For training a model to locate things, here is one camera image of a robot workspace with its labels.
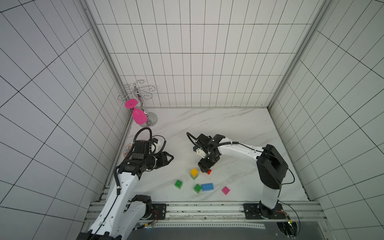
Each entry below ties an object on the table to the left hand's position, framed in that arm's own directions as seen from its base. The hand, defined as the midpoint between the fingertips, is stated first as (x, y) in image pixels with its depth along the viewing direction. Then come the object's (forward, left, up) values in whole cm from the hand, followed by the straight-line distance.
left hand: (168, 161), depth 76 cm
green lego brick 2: (-8, -5, -10) cm, 14 cm away
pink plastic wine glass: (+29, +22, +3) cm, 36 cm away
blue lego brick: (-9, -21, -12) cm, 26 cm away
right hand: (+4, -20, -10) cm, 23 cm away
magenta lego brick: (-11, -30, -12) cm, 34 cm away
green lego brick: (-4, -13, -13) cm, 19 cm away
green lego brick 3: (-10, -15, -10) cm, 21 cm away
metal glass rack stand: (+40, +22, +13) cm, 47 cm away
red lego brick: (-1, -22, -11) cm, 25 cm away
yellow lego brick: (-3, -13, -7) cm, 15 cm away
